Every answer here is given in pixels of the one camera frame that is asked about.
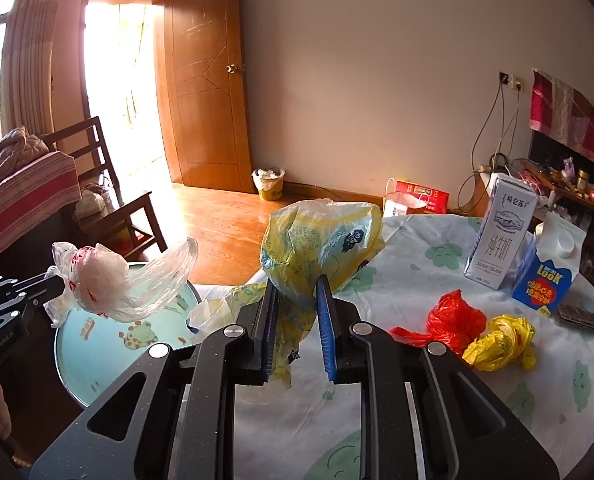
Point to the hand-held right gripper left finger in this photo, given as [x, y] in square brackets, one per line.
[269, 332]

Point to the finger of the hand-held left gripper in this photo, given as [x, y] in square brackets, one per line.
[42, 286]

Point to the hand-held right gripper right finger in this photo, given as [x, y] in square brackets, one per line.
[325, 332]

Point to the clear plastic bag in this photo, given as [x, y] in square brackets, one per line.
[102, 275]

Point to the yellow and blue plastic bag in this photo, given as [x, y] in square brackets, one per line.
[307, 240]

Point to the light blue enamel basin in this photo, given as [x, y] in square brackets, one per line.
[117, 360]

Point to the red striped blanket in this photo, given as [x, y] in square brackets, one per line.
[22, 195]

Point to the white stuffed bag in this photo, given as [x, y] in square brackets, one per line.
[92, 202]

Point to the dark wooden chair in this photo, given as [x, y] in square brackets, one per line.
[127, 215]

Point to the red plastic bag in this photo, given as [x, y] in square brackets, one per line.
[452, 320]

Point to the white cloud-print tablecloth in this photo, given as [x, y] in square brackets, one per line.
[427, 410]

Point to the grey padded jacket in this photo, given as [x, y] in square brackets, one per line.
[12, 150]

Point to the yellow waste bin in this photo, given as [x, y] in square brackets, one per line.
[268, 187]

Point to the white paper bag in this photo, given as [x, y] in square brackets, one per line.
[402, 207]

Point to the red gift bag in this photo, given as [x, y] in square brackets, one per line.
[429, 195]

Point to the white milk carton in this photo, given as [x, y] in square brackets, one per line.
[502, 240]

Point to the blue drink carton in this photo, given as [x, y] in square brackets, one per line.
[547, 280]

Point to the tan curtain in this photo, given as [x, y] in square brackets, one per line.
[42, 50]

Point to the wooden door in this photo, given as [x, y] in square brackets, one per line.
[212, 85]

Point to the dark brown snack packet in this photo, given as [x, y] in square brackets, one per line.
[582, 317]

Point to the black television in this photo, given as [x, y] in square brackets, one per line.
[552, 152]

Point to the purple figurine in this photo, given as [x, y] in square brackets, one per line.
[569, 167]

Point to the gold jar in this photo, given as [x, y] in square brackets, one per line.
[584, 179]

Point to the red patchwork cloth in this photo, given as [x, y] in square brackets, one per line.
[572, 110]

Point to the wall socket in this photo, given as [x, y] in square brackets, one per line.
[512, 80]

